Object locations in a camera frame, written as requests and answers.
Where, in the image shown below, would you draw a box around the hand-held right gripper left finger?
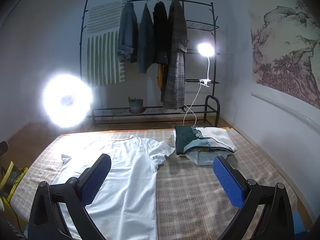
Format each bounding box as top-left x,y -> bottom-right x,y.
28,153 -> 112,240

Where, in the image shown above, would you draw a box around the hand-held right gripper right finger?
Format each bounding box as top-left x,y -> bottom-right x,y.
212,155 -> 295,240

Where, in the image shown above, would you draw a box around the white t-shirt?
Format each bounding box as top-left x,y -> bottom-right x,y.
51,134 -> 175,240

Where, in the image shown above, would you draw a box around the pile of clothes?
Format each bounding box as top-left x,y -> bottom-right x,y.
174,125 -> 238,156

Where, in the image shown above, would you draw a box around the hanging dark clothes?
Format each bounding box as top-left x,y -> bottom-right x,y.
161,0 -> 188,109

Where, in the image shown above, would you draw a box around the black metal clothes rack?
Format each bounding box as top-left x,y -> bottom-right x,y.
79,0 -> 220,126

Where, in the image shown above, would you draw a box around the white folded garment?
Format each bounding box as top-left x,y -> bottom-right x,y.
186,149 -> 230,166

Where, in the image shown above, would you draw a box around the beige plaid blanket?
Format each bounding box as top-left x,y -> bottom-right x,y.
10,127 -> 314,240

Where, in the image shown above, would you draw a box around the blue plastic item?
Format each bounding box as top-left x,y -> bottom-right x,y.
294,212 -> 310,236

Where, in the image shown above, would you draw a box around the yellow bag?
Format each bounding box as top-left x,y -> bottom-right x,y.
0,160 -> 29,203

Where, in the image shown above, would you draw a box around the potted plant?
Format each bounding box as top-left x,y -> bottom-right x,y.
127,95 -> 145,114

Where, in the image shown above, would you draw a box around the orange scarf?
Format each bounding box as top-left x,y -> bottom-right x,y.
157,64 -> 166,89

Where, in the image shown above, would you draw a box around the white clip lamp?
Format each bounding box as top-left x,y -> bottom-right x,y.
197,43 -> 215,87

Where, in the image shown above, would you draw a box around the grey-green jacket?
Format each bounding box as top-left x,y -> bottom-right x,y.
137,3 -> 154,74

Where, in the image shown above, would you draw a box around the blue denim jacket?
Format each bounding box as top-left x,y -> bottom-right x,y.
117,1 -> 139,64

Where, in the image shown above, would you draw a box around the black coat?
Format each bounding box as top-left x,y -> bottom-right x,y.
152,1 -> 168,64

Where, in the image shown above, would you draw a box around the white lamp cable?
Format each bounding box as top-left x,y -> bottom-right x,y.
184,84 -> 202,127

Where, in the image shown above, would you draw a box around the ring light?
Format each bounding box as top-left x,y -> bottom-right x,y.
42,74 -> 93,129

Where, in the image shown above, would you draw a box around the green striped wall hanging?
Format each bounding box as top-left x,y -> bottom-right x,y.
86,1 -> 128,87

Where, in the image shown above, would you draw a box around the landscape wall poster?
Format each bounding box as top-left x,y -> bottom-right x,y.
247,0 -> 320,109

